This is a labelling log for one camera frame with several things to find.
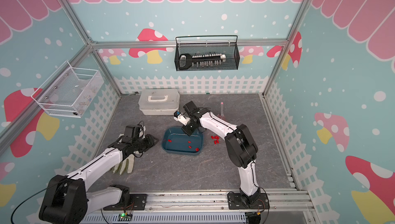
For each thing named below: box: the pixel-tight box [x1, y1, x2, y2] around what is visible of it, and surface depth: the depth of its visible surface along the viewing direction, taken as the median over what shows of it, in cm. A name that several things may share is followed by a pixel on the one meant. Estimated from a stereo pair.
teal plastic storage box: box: [161, 126, 204, 156], surface depth 96 cm
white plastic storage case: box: [137, 88, 181, 116], surface depth 105 cm
